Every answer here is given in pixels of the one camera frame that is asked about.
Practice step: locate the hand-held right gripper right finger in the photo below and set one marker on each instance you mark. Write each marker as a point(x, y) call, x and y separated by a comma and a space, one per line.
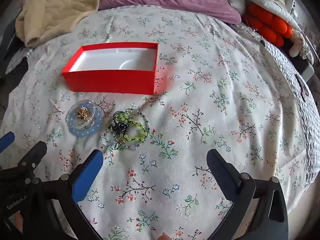
point(220, 172)

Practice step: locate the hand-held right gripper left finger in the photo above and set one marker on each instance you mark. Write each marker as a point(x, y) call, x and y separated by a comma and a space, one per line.
point(87, 175)

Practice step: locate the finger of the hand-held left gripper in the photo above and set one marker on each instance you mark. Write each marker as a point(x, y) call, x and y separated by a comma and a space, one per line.
point(35, 155)
point(6, 141)

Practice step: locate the red cardboard box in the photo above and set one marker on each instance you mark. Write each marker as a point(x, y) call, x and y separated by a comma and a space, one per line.
point(110, 80)

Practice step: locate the floral bed sheet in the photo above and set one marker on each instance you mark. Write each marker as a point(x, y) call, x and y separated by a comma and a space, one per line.
point(200, 105)

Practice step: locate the dark bag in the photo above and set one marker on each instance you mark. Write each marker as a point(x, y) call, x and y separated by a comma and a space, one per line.
point(10, 50)

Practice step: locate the beige fleece blanket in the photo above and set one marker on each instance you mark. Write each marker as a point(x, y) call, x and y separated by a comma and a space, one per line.
point(57, 12)

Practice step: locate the orange plush toy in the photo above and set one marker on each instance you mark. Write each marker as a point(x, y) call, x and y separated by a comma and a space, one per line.
point(267, 22)

